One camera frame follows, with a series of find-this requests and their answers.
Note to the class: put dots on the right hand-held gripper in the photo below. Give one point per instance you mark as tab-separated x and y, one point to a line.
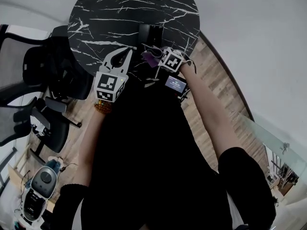
171	60

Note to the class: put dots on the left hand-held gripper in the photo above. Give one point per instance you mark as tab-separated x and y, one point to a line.
110	85

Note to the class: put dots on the purple grey cloth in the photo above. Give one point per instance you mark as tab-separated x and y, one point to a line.
152	59

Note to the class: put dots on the person's left forearm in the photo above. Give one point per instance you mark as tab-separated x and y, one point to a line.
88	152

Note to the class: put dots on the person's right forearm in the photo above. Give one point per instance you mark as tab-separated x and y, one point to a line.
211	118

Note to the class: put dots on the black device with screen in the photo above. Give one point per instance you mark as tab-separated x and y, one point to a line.
175	83

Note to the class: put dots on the round black marble table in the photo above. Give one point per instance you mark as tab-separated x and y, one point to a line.
108	13

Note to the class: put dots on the person's black clothing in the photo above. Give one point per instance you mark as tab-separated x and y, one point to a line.
148	152

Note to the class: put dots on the white crumpled packet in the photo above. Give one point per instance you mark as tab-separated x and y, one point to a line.
40	129

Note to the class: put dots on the frosted glass door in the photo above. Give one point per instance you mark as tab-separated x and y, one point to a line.
268	138

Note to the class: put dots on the white grey floor machine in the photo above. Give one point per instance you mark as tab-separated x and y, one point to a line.
44	178

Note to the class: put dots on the light wooden rack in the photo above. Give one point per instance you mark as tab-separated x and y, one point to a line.
16	180

